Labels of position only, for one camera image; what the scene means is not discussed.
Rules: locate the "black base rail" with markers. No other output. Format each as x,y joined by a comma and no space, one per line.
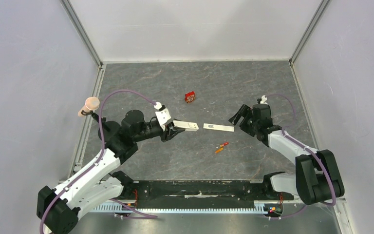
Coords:
199,194

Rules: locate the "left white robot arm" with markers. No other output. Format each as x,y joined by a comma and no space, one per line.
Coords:
60,208

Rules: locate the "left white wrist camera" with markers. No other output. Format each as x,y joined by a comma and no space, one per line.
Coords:
162,114

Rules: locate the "pink handle knob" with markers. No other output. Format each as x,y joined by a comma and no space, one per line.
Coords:
91,104

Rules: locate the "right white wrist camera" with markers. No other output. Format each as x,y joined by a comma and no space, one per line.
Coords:
263,100

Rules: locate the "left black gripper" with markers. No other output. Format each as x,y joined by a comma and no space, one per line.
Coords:
173,131

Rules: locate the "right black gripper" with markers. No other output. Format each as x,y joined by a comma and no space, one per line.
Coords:
250,120

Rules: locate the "white remote battery cover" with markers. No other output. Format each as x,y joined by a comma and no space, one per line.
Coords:
218,127

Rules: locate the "white slotted cable duct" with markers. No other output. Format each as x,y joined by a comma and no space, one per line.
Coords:
113,207

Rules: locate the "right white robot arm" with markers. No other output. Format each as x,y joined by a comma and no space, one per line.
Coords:
316,179

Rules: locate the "white remote control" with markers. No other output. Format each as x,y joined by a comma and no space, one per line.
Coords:
187,126

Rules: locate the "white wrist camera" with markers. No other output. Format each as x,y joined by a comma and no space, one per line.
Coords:
263,100
162,114

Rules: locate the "small red toy block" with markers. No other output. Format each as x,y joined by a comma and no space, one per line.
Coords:
190,97

